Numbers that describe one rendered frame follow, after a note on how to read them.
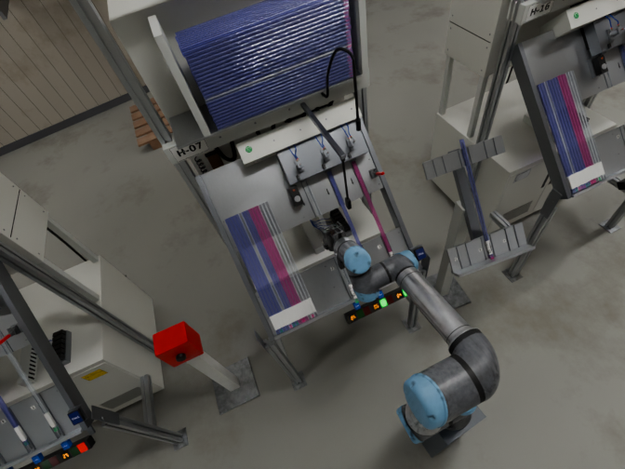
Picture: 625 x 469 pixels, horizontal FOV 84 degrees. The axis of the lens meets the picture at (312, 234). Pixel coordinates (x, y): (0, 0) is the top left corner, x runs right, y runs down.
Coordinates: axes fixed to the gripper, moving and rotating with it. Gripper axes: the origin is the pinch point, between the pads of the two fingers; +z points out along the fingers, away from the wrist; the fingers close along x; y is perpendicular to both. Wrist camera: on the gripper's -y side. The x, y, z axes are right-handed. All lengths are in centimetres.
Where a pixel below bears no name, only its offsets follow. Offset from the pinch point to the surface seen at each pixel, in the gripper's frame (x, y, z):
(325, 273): 6.3, -15.3, 2.1
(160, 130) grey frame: 40, 58, 4
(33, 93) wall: 192, 158, 344
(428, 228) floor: -83, -60, 85
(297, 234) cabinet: 7.6, -10.3, 46.9
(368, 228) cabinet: -26.2, -18.6, 33.7
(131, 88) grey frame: 41, 70, -5
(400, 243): -27.7, -17.0, 1.6
